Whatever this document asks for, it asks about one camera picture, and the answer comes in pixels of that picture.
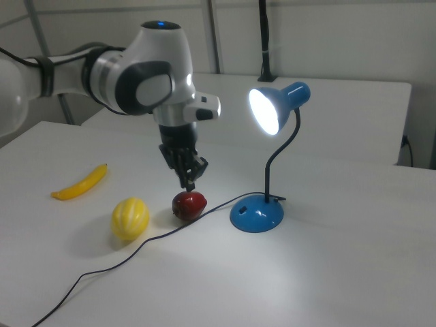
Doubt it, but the yellow toy banana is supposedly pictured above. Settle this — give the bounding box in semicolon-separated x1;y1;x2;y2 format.
50;163;109;201

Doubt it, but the yellow striped toy melon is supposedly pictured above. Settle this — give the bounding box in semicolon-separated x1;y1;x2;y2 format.
111;197;150;241

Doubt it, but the dark red toy apple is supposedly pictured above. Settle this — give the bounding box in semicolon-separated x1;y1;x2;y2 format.
172;191;208;222

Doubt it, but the black strap on arm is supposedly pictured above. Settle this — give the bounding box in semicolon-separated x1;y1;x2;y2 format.
35;56;57;98

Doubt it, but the thin black lamp cable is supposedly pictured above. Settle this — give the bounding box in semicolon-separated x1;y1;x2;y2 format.
31;192;287;327

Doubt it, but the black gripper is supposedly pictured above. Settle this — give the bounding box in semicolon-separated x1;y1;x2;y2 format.
157;123;209;193

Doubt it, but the blue gooseneck desk lamp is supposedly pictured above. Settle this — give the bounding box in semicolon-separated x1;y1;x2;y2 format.
230;80;312;234

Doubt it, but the black pole with clamp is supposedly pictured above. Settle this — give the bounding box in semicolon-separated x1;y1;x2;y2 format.
257;0;277;83

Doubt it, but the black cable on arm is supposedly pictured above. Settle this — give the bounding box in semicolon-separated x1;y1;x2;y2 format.
0;46;125;115

